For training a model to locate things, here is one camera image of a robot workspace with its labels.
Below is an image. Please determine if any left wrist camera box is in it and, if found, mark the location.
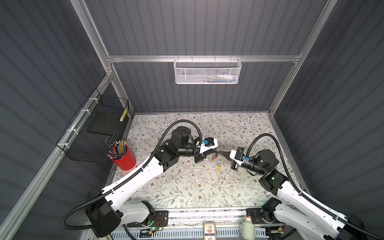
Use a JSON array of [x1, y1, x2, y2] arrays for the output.
[[199, 137, 219, 154]]

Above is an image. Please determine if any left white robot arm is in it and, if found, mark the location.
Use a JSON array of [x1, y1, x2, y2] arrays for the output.
[[85, 126, 218, 238]]

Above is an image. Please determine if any small card box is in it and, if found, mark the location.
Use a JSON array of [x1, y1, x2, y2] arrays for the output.
[[203, 222, 217, 240]]

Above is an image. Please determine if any slotted cable duct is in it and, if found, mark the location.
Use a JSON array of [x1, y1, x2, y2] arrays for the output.
[[111, 227, 269, 240]]

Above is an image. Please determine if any red pencil cup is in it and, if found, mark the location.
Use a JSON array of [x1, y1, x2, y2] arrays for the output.
[[107, 141, 137, 171]]

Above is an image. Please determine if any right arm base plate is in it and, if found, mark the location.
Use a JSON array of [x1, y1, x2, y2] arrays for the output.
[[246, 208, 285, 226]]

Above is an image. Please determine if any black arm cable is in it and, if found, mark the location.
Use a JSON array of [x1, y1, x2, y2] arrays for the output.
[[245, 133, 384, 240], [61, 119, 204, 231]]

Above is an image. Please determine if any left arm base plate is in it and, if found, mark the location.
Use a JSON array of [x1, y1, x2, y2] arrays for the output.
[[128, 211, 170, 228]]

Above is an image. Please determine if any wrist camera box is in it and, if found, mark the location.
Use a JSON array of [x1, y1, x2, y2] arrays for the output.
[[230, 147, 248, 166], [199, 137, 219, 154]]

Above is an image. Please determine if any black wire wall basket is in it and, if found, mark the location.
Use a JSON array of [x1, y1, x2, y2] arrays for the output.
[[57, 90, 130, 164]]

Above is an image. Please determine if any white mesh wall basket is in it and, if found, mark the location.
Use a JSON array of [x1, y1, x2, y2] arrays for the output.
[[173, 58, 242, 85]]

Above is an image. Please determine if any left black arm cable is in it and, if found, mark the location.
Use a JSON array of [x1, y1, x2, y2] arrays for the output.
[[61, 119, 204, 231]]

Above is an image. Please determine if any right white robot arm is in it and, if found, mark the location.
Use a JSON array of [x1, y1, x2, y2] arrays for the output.
[[219, 148, 367, 240]]

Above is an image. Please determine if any yellow marker in basket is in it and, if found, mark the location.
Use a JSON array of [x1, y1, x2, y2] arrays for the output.
[[120, 108, 128, 122]]

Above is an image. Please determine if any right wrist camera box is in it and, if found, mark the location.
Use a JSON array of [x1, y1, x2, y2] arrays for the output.
[[230, 147, 248, 166]]

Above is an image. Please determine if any pale green bottle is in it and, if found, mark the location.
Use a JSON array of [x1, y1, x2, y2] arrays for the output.
[[240, 216, 255, 240]]

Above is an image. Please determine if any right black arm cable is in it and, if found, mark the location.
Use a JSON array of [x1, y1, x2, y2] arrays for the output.
[[245, 133, 384, 240]]

